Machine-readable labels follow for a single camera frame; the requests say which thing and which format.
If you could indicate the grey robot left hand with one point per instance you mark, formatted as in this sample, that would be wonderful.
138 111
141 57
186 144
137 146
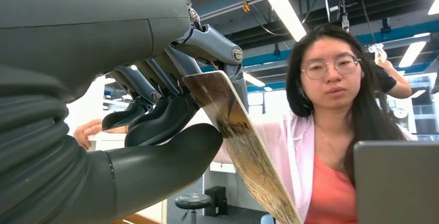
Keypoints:
85 37

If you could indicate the background person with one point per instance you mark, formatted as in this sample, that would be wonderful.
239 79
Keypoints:
394 82

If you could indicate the black round stool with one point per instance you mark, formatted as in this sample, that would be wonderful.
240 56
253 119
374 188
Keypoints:
193 202

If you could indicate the black box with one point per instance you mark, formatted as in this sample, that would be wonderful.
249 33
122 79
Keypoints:
220 200

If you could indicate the long ceiling light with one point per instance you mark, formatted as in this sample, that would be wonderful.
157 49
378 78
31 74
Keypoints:
412 54
286 15

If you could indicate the clear round eyeglasses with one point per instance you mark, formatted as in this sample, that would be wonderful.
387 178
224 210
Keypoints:
329 66

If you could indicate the dark grey laptop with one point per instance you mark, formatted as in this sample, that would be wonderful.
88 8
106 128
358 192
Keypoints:
397 184

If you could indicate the round wall clock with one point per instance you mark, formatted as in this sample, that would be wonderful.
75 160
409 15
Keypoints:
400 113

